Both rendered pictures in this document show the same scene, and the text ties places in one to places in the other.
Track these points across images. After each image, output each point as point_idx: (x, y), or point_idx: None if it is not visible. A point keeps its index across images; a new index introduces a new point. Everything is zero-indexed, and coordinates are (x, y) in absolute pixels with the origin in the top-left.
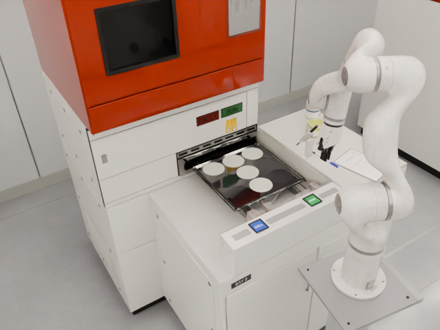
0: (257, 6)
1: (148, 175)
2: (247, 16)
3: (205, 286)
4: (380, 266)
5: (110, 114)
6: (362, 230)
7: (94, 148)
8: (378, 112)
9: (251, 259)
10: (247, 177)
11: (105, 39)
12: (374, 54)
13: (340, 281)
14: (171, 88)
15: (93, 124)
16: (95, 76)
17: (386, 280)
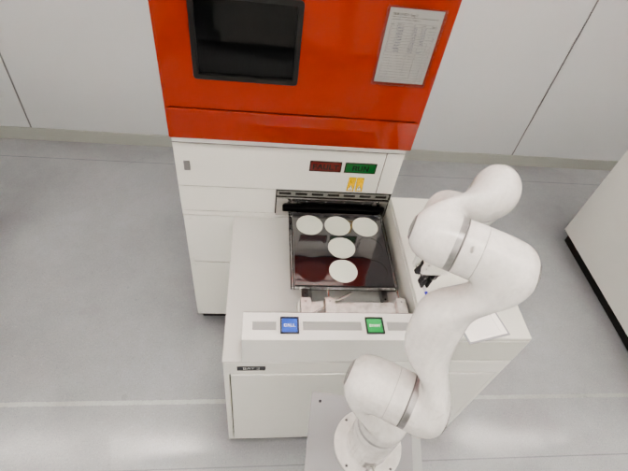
0: (428, 54)
1: (237, 199)
2: (408, 64)
3: None
4: (405, 447)
5: (193, 122)
6: (363, 419)
7: (177, 149)
8: (439, 299)
9: (266, 355)
10: (335, 254)
11: (198, 33)
12: (484, 213)
13: (342, 438)
14: (278, 118)
15: (170, 126)
16: (179, 74)
17: (397, 469)
